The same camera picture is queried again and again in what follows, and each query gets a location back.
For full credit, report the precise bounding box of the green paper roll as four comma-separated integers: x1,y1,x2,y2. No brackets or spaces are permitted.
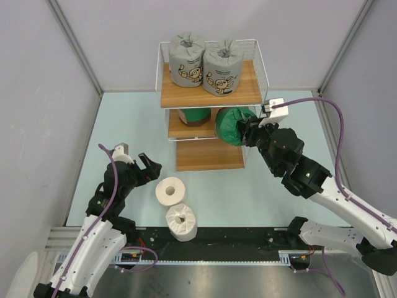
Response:
177,107,212,127
215,107,256,146

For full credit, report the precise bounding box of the plain white paper roll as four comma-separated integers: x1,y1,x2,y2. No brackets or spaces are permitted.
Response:
155,177,186,207

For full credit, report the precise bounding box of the grey paper roll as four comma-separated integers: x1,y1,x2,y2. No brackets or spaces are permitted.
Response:
168,32,205,88
203,39,244,96

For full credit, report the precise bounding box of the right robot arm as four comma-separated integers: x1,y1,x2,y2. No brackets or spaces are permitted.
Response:
237,117,396,276

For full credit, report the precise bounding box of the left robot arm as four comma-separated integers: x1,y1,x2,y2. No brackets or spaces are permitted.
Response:
33,146,162,297

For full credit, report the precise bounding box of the white wrapped paper roll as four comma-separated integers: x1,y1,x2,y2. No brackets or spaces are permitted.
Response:
166,203,198,242

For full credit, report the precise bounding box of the white object bottom left corner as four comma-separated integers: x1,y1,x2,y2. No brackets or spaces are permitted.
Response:
6,251,38,298

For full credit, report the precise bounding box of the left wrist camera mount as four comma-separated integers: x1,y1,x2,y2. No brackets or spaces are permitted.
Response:
112,143,135,164

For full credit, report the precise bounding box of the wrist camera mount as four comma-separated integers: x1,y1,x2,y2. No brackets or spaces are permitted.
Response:
259,97,289,127
112,143,135,164

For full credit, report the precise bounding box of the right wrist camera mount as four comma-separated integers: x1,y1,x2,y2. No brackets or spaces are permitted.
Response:
259,97,289,127

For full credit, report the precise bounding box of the white wire three-tier shelf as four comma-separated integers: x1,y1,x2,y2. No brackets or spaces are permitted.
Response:
154,38,269,173

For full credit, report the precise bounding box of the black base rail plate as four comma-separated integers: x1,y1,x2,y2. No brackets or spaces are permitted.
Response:
107,225,370,271

